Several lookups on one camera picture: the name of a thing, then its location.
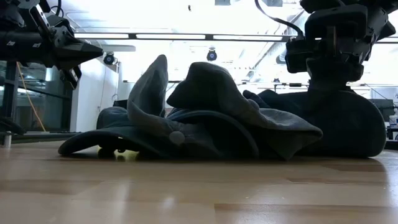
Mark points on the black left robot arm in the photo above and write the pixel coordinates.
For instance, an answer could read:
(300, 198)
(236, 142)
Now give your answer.
(9, 15)

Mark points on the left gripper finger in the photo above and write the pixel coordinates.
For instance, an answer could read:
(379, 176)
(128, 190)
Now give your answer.
(77, 54)

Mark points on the black computer monitor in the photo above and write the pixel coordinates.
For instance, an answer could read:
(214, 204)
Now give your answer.
(388, 109)

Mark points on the long ceiling light bar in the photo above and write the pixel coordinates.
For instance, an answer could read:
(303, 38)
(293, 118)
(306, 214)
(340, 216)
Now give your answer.
(171, 36)

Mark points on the dark blue garment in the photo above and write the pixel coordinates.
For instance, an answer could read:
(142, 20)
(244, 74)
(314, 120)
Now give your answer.
(217, 93)

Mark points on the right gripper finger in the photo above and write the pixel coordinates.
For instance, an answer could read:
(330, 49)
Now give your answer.
(332, 73)

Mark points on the black vertical post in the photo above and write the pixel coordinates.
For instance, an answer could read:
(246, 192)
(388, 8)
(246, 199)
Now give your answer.
(11, 93)

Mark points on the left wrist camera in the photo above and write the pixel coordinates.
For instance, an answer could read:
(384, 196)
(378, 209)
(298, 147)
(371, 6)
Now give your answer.
(59, 25)

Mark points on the denim blue hat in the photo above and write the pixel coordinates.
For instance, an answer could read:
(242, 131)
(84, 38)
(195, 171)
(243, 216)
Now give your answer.
(342, 124)

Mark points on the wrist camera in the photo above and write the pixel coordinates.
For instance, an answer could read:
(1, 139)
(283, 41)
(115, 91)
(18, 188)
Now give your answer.
(59, 25)
(297, 56)

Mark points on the silver table foot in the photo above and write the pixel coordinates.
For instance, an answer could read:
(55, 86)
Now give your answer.
(7, 140)

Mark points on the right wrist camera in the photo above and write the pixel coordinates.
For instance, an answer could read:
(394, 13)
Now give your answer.
(297, 56)

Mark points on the black round ceiling spotlight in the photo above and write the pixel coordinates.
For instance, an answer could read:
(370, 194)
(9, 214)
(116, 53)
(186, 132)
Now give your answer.
(211, 55)
(109, 58)

